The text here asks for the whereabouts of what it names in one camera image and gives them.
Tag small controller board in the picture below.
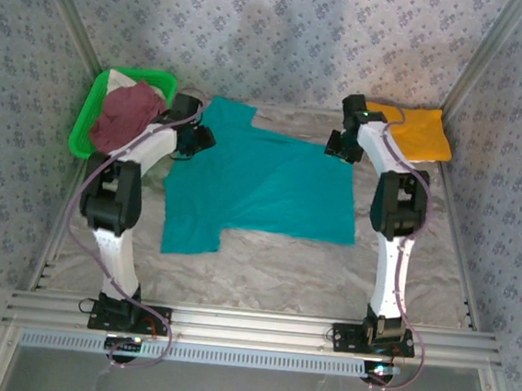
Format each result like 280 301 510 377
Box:
104 333 145 350
362 361 402 379

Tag grey slotted cable duct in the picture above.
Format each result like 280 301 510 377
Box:
18 325 369 380

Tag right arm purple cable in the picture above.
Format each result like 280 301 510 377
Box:
353 105 450 391

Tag crumpled white t-shirt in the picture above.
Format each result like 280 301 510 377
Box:
106 68 172 99

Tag green plastic basket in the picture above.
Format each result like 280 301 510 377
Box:
66 62 180 168

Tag teal t-shirt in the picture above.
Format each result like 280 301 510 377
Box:
157 92 369 272

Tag folded orange t-shirt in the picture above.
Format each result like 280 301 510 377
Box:
360 100 458 167

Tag maroon t-shirt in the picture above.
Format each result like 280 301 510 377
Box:
87 75 171 160

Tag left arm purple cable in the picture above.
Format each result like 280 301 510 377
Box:
51 76 207 374

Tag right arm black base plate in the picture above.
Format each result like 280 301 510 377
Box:
330 322 418 359

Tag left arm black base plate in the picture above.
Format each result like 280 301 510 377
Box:
86 299 173 339

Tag aluminium frame post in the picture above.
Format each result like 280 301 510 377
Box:
439 0 522 120
23 0 112 75

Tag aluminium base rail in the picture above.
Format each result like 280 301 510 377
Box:
1 285 505 371

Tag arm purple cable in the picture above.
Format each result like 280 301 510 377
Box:
353 105 450 391
51 76 207 374

